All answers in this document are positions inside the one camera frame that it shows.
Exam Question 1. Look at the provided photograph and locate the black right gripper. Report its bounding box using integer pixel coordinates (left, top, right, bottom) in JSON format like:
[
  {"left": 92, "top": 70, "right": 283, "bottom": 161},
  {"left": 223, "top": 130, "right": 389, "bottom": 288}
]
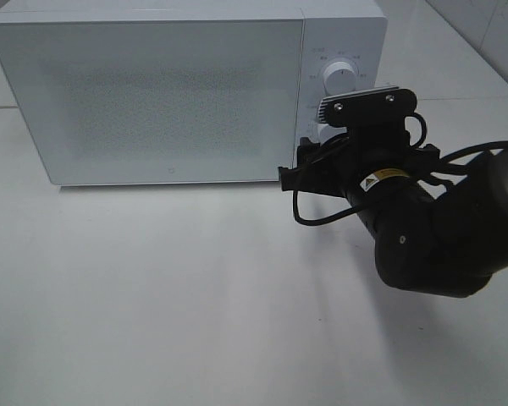
[{"left": 278, "top": 118, "right": 444, "bottom": 202}]

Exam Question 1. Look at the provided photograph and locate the white microwave knob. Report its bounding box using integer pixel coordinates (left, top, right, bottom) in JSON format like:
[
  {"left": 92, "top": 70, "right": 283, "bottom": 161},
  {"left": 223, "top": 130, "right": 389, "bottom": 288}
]
[
  {"left": 316, "top": 123, "right": 337, "bottom": 144},
  {"left": 323, "top": 60, "right": 357, "bottom": 96}
]

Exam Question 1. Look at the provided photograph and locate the white microwave door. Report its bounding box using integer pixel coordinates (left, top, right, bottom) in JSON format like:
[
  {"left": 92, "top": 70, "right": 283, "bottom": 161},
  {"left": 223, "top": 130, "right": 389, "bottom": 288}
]
[{"left": 0, "top": 20, "right": 302, "bottom": 186}]

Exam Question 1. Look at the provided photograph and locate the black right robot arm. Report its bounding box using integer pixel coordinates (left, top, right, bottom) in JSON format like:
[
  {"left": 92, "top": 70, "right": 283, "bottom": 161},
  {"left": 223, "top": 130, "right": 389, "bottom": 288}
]
[{"left": 279, "top": 119, "right": 508, "bottom": 298}]

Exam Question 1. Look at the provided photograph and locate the white microwave oven body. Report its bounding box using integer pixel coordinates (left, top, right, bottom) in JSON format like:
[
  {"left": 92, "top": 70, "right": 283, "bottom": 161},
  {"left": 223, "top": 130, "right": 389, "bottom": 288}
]
[{"left": 0, "top": 1, "right": 388, "bottom": 167}]

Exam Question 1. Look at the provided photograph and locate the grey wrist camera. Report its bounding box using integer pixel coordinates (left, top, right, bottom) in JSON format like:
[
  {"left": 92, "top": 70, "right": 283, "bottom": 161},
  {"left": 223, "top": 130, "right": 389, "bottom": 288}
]
[{"left": 317, "top": 86, "right": 417, "bottom": 128}]

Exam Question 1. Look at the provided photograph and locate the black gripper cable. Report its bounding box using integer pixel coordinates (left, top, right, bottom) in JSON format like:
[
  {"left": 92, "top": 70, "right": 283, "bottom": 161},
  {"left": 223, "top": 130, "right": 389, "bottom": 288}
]
[{"left": 290, "top": 112, "right": 508, "bottom": 228}]

